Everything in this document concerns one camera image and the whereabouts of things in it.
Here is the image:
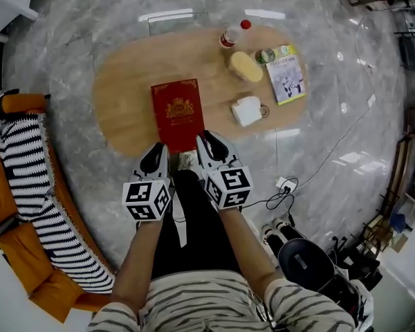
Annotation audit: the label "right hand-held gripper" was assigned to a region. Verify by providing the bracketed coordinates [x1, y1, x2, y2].
[195, 131, 254, 210]

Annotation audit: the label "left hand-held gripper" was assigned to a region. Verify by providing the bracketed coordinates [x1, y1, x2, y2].
[121, 142, 172, 223]

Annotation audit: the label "red book with gold crest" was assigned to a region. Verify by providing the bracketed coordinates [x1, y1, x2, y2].
[150, 78, 206, 155]

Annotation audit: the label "orange sofa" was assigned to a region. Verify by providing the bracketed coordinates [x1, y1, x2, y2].
[0, 93, 117, 324]

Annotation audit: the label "person's right forearm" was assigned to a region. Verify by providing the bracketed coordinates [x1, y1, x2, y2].
[216, 205, 285, 302]

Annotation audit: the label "person's left forearm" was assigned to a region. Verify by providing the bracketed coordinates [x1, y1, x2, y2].
[109, 216, 165, 313]

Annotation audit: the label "wooden coffee table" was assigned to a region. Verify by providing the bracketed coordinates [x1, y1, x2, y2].
[91, 26, 311, 158]

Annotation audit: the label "person's right shoe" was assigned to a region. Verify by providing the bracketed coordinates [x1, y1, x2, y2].
[178, 151, 198, 172]

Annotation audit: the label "person's black trousers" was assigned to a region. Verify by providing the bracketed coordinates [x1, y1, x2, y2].
[150, 169, 243, 280]

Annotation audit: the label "white green magazine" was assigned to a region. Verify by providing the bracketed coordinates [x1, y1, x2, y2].
[265, 54, 308, 106]

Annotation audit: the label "green tin can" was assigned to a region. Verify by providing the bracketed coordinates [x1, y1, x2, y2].
[255, 48, 276, 65]

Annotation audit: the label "plastic bottle with red cap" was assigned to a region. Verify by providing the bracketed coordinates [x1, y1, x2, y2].
[219, 19, 252, 49]

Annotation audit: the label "yellow green packet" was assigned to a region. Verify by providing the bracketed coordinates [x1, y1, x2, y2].
[274, 44, 297, 57]

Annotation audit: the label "black rolling stool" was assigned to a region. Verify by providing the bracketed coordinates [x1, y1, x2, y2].
[261, 217, 374, 328]

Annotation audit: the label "person's striped shirt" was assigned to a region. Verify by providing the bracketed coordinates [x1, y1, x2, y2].
[86, 270, 357, 332]

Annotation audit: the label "black metal shelf rack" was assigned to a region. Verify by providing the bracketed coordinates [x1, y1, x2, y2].
[394, 0, 415, 72]

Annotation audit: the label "white power strip with cable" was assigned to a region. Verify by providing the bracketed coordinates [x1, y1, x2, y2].
[241, 177, 300, 217]

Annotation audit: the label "long white cable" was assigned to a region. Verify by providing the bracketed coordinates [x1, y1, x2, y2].
[295, 12, 378, 190]

